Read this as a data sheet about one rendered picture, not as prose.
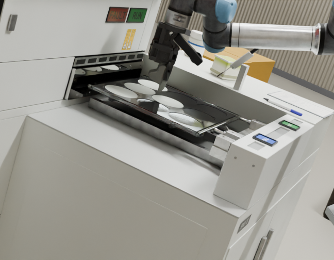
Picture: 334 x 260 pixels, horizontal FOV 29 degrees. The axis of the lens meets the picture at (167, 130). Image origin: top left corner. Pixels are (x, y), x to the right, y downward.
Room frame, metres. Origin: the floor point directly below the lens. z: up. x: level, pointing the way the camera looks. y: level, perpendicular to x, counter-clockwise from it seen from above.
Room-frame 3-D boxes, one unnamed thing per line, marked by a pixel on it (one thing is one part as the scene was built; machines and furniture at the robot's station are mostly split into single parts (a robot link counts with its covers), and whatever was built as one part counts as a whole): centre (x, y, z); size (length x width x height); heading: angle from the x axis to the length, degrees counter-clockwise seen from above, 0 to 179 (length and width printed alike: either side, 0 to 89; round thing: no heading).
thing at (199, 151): (1.78, 0.01, 0.84); 0.50 x 0.02 x 0.03; 70
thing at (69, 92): (1.97, 0.23, 0.89); 0.44 x 0.02 x 0.10; 160
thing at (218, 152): (1.84, -0.23, 0.87); 0.36 x 0.08 x 0.03; 160
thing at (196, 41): (2.43, 0.00, 1.01); 0.07 x 0.07 x 0.10
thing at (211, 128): (1.85, -0.14, 0.90); 0.38 x 0.01 x 0.01; 160
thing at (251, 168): (1.73, -0.29, 0.89); 0.55 x 0.09 x 0.14; 160
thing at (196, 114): (1.92, 0.03, 0.90); 0.34 x 0.34 x 0.01; 70
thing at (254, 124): (2.00, -0.29, 0.89); 0.08 x 0.03 x 0.03; 70
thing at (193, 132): (1.74, 0.08, 0.90); 0.37 x 0.01 x 0.01; 70
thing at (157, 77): (1.95, 0.08, 0.95); 0.06 x 0.03 x 0.09; 99
